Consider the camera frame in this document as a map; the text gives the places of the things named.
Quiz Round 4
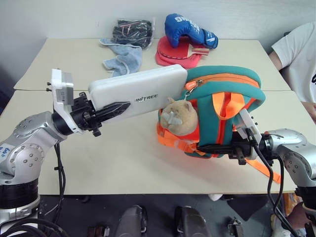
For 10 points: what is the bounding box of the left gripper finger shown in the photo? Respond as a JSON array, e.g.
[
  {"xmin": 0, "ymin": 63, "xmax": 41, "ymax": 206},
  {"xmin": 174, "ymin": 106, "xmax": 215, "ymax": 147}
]
[{"xmin": 95, "ymin": 102, "xmax": 131, "ymax": 122}]

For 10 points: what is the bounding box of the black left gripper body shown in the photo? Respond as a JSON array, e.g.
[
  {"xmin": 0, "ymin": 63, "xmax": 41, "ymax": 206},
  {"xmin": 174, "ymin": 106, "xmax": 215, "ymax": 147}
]
[{"xmin": 70, "ymin": 92, "xmax": 103, "ymax": 138}]

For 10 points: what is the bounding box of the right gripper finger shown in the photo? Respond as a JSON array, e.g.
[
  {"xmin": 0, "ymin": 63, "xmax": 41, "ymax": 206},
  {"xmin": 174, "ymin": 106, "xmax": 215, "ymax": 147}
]
[{"xmin": 197, "ymin": 145, "xmax": 233, "ymax": 153}]

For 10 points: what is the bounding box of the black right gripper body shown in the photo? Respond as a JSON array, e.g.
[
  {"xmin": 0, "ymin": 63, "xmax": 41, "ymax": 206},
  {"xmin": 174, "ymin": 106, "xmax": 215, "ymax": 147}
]
[{"xmin": 229, "ymin": 130, "xmax": 255, "ymax": 165}]

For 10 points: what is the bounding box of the white plastic box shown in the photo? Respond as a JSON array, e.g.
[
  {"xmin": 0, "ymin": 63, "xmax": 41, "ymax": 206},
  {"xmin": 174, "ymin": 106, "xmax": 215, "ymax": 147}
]
[{"xmin": 88, "ymin": 64, "xmax": 188, "ymax": 124}]

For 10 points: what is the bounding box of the orange and teal backpack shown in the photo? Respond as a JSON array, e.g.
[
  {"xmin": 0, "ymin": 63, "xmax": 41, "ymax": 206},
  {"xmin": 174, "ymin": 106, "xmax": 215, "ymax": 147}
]
[{"xmin": 157, "ymin": 65, "xmax": 282, "ymax": 185}]

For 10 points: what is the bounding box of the beige plush hamster charm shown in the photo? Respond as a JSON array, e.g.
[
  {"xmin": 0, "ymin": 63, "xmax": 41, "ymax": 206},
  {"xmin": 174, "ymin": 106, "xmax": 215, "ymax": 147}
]
[{"xmin": 159, "ymin": 97, "xmax": 200, "ymax": 136}]

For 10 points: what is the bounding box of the light blue towel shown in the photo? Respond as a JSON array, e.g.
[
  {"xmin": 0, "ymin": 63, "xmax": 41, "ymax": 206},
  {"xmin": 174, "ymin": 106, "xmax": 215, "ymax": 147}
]
[{"xmin": 99, "ymin": 37, "xmax": 143, "ymax": 78}]

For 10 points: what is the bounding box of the dark rounded shape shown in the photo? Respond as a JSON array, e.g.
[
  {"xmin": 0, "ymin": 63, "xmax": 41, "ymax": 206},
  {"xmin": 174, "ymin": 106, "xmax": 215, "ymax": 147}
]
[
  {"xmin": 174, "ymin": 206, "xmax": 213, "ymax": 237},
  {"xmin": 115, "ymin": 204, "xmax": 149, "ymax": 237}
]

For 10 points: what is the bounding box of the plastic bag of black parts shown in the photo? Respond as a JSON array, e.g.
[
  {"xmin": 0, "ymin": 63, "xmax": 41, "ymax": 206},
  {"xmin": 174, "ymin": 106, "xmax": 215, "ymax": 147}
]
[{"xmin": 111, "ymin": 17, "xmax": 156, "ymax": 51}]

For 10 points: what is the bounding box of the blue boxing glove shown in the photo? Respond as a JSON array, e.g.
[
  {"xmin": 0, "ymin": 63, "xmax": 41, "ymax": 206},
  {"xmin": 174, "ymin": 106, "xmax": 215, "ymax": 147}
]
[{"xmin": 164, "ymin": 13, "xmax": 219, "ymax": 49}]

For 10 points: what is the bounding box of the person in white t-shirt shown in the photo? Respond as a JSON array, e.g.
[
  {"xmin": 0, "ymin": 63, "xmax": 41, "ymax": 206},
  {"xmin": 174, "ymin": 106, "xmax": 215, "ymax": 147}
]
[{"xmin": 268, "ymin": 21, "xmax": 316, "ymax": 103}]

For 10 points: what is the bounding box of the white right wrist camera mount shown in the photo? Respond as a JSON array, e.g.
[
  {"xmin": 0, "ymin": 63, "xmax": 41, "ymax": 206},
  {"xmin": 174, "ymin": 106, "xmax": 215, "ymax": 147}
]
[{"xmin": 237, "ymin": 108, "xmax": 263, "ymax": 159}]

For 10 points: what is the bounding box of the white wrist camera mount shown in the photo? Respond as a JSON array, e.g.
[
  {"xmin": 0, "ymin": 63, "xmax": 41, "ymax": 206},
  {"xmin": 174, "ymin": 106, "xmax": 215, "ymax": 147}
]
[
  {"xmin": 46, "ymin": 68, "xmax": 83, "ymax": 135},
  {"xmin": 237, "ymin": 108, "xmax": 263, "ymax": 159}
]

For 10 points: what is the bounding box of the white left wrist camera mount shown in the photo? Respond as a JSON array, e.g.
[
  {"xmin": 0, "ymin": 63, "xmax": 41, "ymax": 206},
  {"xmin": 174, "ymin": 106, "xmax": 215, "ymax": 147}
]
[{"xmin": 46, "ymin": 68, "xmax": 83, "ymax": 135}]

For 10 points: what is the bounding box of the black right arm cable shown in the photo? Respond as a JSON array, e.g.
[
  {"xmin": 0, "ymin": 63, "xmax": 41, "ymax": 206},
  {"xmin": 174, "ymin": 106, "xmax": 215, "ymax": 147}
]
[{"xmin": 245, "ymin": 128, "xmax": 301, "ymax": 237}]

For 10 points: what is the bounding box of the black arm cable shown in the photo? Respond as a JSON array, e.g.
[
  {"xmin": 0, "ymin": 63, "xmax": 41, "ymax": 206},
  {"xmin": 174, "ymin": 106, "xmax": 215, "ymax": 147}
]
[
  {"xmin": 245, "ymin": 128, "xmax": 301, "ymax": 237},
  {"xmin": 44, "ymin": 142, "xmax": 67, "ymax": 224}
]

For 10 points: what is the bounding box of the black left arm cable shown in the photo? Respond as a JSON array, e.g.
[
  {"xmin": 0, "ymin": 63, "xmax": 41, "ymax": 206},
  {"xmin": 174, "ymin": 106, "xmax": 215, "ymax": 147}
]
[{"xmin": 44, "ymin": 142, "xmax": 67, "ymax": 224}]

